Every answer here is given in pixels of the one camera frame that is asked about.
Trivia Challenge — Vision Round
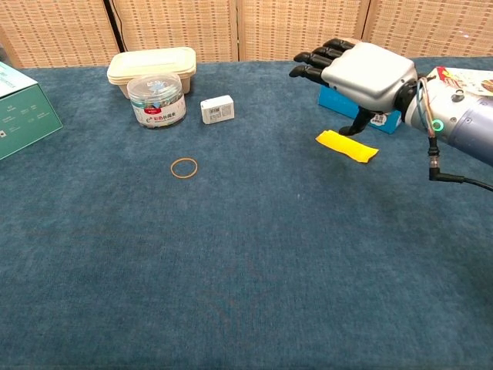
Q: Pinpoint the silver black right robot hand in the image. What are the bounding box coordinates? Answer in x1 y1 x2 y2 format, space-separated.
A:
288 37 420 136

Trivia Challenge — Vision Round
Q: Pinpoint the blue printed cardboard box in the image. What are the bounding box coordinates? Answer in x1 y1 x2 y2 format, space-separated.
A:
317 85 404 135

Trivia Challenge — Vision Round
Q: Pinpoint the white red snack box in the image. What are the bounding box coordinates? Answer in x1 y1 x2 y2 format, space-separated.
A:
434 66 493 97

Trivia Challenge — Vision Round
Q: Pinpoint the small white labelled box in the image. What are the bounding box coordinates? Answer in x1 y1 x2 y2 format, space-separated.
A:
200 94 236 125

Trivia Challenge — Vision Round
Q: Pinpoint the blue fabric tablecloth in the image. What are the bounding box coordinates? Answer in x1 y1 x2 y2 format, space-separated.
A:
0 56 493 370

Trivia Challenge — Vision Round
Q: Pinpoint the clear jar of coloured clips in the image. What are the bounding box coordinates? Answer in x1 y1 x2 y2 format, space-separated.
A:
126 72 187 130

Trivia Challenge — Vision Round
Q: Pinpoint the cream lidded food container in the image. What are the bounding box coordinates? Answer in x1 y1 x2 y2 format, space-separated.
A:
106 46 197 86

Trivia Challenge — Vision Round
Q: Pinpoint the tan rubber band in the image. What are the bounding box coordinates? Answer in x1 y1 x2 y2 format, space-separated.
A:
169 156 199 180

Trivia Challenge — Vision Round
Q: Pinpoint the green cardboard box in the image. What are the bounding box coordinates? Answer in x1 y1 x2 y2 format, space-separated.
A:
0 61 64 162

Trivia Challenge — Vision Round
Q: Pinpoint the black arm cable with connector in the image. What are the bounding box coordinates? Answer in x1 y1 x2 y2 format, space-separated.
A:
426 133 493 193

